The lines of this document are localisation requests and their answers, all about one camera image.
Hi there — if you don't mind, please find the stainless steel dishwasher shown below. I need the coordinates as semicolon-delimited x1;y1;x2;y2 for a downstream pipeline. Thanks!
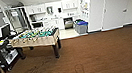
62;16;76;31

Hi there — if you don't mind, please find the grey bin green lid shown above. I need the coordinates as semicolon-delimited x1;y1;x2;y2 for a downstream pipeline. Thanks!
73;20;86;33

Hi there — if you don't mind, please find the white sink cabinet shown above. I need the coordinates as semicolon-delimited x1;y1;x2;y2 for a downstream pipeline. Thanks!
47;18;66;32

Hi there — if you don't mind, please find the grey bin blue lid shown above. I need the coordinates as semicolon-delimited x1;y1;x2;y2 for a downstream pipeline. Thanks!
74;20;91;36

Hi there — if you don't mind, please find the black soap dispenser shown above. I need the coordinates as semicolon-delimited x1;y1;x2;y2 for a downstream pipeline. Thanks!
58;7;62;14

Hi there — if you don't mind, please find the green foosball table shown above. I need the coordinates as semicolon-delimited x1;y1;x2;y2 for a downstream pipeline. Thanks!
8;24;65;67

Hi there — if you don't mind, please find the steel paper towel dispenser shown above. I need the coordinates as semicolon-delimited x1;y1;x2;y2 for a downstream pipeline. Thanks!
45;5;55;16

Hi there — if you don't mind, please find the black built-in microwave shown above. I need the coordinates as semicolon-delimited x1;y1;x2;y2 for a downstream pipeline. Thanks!
31;21;45;29

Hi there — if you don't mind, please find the white door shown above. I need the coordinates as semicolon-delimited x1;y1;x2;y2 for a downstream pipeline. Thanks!
98;0;132;31

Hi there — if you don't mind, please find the black wheeled cart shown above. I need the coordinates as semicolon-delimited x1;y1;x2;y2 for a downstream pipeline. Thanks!
0;20;28;73

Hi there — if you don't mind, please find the large colourful wall poster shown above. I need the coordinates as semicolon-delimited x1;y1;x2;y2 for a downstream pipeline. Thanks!
79;0;90;13

